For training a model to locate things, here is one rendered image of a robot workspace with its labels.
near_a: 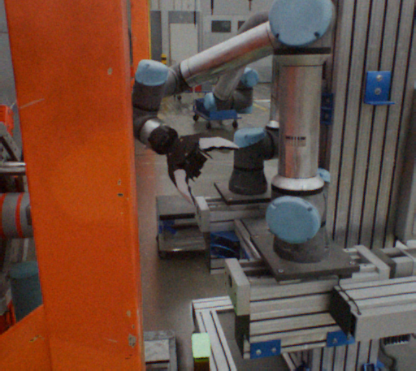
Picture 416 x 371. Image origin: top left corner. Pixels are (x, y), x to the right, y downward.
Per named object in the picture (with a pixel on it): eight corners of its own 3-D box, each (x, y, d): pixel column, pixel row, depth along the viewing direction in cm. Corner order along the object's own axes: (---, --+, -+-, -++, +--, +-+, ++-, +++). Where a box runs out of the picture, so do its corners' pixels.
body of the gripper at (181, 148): (215, 158, 95) (183, 136, 103) (199, 141, 89) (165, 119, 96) (195, 184, 95) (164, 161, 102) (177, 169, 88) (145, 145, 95)
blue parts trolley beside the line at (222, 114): (191, 120, 753) (190, 66, 726) (223, 118, 769) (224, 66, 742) (205, 130, 660) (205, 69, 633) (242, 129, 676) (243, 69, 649)
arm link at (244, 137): (227, 161, 158) (227, 127, 154) (257, 157, 163) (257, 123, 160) (243, 170, 147) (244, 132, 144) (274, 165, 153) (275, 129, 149)
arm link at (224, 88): (253, 25, 132) (208, 119, 171) (281, 25, 137) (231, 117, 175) (240, 1, 137) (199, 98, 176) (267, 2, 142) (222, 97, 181)
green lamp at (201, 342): (192, 347, 103) (192, 333, 102) (208, 345, 104) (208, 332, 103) (193, 358, 100) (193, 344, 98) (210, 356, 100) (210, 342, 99)
